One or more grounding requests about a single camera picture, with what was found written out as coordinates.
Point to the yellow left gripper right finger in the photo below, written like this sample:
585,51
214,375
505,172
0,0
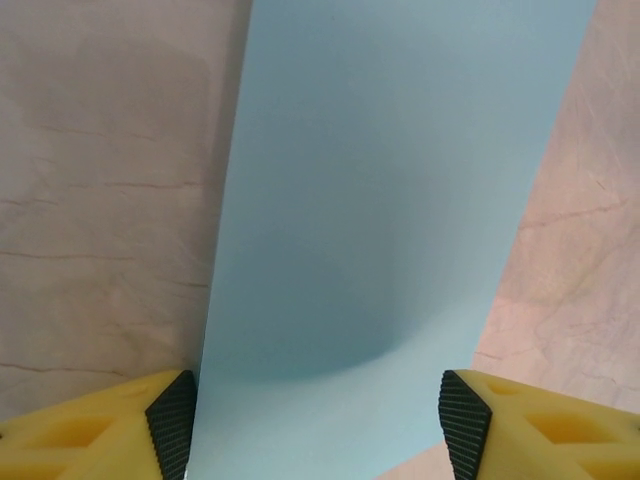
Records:
550,440

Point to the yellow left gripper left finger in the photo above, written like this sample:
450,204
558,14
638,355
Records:
75,440

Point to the light blue paper sheet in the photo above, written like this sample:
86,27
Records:
350,200

